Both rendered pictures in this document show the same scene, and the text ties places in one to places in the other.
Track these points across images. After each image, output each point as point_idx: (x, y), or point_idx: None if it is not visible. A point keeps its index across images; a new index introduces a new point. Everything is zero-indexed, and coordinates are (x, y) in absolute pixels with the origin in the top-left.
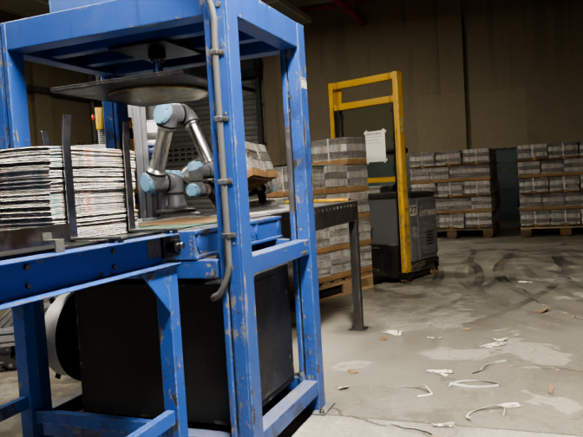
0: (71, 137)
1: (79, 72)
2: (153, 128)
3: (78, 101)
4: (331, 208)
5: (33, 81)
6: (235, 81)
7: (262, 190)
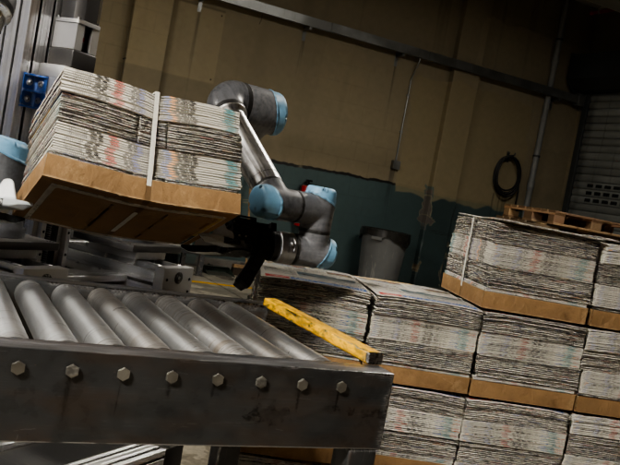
0: (498, 142)
1: (540, 50)
2: (65, 38)
3: (526, 91)
4: (41, 365)
5: (458, 53)
6: None
7: (248, 249)
